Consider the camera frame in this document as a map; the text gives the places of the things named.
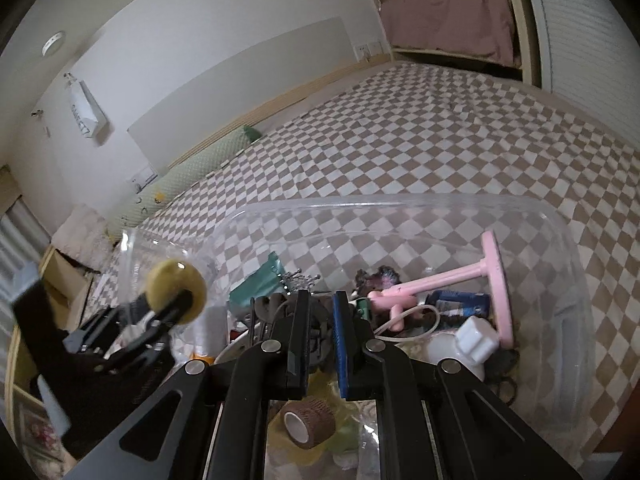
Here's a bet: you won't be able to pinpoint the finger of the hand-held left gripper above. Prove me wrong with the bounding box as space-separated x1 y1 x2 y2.
120 320 173 361
127 290 196 328

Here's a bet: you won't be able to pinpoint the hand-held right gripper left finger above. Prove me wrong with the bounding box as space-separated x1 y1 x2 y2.
72 290 311 480

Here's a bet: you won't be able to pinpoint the long green pillow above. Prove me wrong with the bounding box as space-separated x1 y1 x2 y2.
107 125 263 241

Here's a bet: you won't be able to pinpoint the dark crochet scrunchie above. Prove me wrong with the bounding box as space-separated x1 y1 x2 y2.
355 266 401 296

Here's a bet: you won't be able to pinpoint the white sliding door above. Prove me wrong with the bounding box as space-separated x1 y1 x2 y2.
517 0 640 148

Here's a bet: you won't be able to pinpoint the brown hair claw clip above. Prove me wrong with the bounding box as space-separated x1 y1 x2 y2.
247 290 341 361

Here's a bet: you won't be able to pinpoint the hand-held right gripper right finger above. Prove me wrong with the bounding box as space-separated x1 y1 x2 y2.
332 291 583 480

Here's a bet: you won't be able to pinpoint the white fluffy pillow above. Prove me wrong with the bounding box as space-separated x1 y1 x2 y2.
52 205 113 273

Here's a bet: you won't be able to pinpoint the floral picture frame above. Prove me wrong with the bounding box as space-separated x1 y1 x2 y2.
15 395 66 461

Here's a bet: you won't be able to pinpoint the black hair ties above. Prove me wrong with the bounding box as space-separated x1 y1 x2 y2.
485 350 521 406

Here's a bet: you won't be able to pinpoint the white square cap bottle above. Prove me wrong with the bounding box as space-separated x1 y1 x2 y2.
432 319 501 381

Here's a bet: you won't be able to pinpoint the pink bedding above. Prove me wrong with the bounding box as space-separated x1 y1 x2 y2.
377 0 516 63

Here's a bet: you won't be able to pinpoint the clear plastic bottle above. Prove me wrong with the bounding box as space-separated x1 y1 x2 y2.
192 305 228 356

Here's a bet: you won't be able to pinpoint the clear plastic container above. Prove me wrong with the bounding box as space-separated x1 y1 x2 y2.
112 197 591 480

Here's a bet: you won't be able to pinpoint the silver hair pins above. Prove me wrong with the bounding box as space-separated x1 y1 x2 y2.
277 269 321 293

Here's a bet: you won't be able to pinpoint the white hanging wall bag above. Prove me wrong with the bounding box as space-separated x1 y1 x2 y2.
67 80 110 137

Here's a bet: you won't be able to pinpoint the green packet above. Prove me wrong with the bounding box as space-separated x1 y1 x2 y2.
229 252 286 311

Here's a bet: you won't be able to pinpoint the cream wardrobe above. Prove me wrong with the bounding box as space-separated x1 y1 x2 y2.
362 0 543 88

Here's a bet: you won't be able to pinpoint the grey curtain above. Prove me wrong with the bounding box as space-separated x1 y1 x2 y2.
0 195 51 321

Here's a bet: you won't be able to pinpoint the white headboard panel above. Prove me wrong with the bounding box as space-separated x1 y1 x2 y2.
127 17 361 171

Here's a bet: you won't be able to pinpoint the white cable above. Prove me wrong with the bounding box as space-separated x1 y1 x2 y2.
375 305 443 346

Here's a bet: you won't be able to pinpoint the pink stand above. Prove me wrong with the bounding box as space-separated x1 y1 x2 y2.
367 230 515 350

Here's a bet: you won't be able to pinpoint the wooden headboard ledge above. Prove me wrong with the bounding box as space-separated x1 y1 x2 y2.
167 52 391 168

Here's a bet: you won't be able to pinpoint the wooden bedside shelf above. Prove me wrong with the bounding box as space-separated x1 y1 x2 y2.
7 245 96 411

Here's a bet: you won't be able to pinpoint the brown bandage roll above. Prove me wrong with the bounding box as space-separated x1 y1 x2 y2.
279 395 337 448

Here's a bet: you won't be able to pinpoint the yellow round puff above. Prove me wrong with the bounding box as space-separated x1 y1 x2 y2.
145 258 207 325

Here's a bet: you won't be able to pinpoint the blue tube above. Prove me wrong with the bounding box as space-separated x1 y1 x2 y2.
430 290 492 318

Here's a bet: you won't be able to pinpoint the checkered bed sheet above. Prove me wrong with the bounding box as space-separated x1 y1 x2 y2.
102 62 640 456

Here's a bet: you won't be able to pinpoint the round ceiling light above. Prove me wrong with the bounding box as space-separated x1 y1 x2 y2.
41 31 67 56

